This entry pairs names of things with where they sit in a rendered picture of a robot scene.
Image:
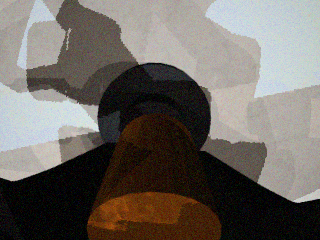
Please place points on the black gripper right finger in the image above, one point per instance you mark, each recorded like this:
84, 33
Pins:
248, 211

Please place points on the orange knob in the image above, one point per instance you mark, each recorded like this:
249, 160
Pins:
154, 187

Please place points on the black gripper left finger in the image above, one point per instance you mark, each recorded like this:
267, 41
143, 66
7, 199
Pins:
54, 204

